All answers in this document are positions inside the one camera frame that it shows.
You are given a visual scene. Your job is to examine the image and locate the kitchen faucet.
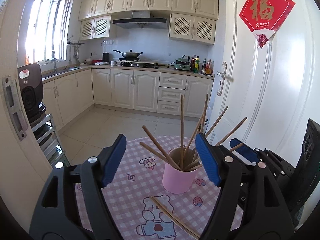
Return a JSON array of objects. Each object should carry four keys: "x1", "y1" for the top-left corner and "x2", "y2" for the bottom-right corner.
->
[{"x1": 51, "y1": 50, "x2": 57, "y2": 74}]

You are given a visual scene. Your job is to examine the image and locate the dark rice cooker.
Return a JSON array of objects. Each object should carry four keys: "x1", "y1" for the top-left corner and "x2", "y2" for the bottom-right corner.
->
[{"x1": 17, "y1": 63, "x2": 46, "y2": 124}]

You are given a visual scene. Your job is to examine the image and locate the door frame strike plate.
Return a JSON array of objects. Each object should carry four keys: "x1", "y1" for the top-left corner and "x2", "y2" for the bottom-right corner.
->
[{"x1": 2, "y1": 75, "x2": 28, "y2": 141}]

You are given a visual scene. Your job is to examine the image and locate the gas stove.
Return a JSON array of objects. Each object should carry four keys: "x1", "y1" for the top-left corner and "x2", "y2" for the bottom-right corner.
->
[{"x1": 111, "y1": 59, "x2": 160, "y2": 69}]

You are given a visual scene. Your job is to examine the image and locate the kitchen window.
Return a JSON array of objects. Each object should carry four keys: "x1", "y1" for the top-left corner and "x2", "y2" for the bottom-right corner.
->
[{"x1": 25, "y1": 0, "x2": 71, "y2": 63}]

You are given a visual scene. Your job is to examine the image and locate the pink cylindrical utensil cup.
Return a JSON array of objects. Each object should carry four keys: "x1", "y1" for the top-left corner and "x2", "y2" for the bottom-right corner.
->
[{"x1": 162, "y1": 147, "x2": 197, "y2": 194}]

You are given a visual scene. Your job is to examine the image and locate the metal shelf rack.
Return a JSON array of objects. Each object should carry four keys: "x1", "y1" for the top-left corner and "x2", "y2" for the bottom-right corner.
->
[{"x1": 31, "y1": 114, "x2": 70, "y2": 167}]

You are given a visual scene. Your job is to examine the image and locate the black electric kettle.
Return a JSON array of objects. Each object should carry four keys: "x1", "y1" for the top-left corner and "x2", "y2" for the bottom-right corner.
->
[{"x1": 102, "y1": 53, "x2": 110, "y2": 62}]

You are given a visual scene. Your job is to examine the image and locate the green bottle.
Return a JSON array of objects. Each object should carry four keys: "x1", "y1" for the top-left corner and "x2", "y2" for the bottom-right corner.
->
[{"x1": 194, "y1": 56, "x2": 200, "y2": 73}]

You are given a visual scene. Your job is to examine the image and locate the dark sauce bottle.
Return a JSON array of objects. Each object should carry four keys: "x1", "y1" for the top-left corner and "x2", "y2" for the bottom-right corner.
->
[{"x1": 201, "y1": 58, "x2": 207, "y2": 74}]

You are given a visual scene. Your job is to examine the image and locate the silver door handle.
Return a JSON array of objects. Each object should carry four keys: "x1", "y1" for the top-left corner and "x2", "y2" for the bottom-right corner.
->
[{"x1": 217, "y1": 61, "x2": 227, "y2": 96}]

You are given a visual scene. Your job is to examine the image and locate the cream upper kitchen cabinets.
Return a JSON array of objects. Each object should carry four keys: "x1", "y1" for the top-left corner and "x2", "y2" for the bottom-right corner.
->
[{"x1": 79, "y1": 0, "x2": 219, "y2": 45}]

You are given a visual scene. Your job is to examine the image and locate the cream lower kitchen cabinets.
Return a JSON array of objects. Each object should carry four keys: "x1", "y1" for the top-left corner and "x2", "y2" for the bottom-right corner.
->
[{"x1": 43, "y1": 66, "x2": 214, "y2": 129}]

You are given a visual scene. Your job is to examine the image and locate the cream kitchen cabinets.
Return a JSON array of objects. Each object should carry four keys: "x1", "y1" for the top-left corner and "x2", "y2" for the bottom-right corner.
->
[
  {"x1": 43, "y1": 66, "x2": 214, "y2": 129},
  {"x1": 79, "y1": 0, "x2": 219, "y2": 45}
]

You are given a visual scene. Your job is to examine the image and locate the green small appliance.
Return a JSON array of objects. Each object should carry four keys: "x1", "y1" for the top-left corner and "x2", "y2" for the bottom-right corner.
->
[{"x1": 174, "y1": 55, "x2": 190, "y2": 71}]

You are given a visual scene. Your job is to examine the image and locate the black wok with lid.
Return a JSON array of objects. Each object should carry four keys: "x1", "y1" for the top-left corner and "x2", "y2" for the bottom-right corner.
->
[{"x1": 113, "y1": 50, "x2": 143, "y2": 60}]

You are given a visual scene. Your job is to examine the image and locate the black camera box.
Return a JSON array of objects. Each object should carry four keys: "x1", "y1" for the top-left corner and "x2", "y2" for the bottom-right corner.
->
[{"x1": 289, "y1": 119, "x2": 319, "y2": 226}]

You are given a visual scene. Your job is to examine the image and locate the red fu door decoration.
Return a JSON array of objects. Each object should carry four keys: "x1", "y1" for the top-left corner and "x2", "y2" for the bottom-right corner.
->
[{"x1": 239, "y1": 0, "x2": 295, "y2": 48}]

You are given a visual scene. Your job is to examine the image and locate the orange sauce bottle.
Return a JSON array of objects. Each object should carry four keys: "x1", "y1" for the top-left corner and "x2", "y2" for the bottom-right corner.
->
[{"x1": 205, "y1": 59, "x2": 213, "y2": 76}]

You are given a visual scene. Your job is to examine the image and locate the black range hood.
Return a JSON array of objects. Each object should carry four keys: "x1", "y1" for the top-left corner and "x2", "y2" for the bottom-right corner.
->
[{"x1": 112, "y1": 11, "x2": 169, "y2": 29}]

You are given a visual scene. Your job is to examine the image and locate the hanging utensil wall rack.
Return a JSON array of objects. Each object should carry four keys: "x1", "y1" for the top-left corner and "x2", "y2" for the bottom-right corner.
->
[{"x1": 67, "y1": 35, "x2": 85, "y2": 64}]

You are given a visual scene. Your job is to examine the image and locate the pink checkered tablecloth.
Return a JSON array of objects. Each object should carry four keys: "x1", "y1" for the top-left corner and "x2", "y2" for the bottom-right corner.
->
[{"x1": 75, "y1": 135, "x2": 245, "y2": 240}]

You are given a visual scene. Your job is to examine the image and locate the white door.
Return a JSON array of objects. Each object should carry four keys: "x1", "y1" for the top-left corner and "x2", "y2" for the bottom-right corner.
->
[{"x1": 208, "y1": 0, "x2": 319, "y2": 165}]

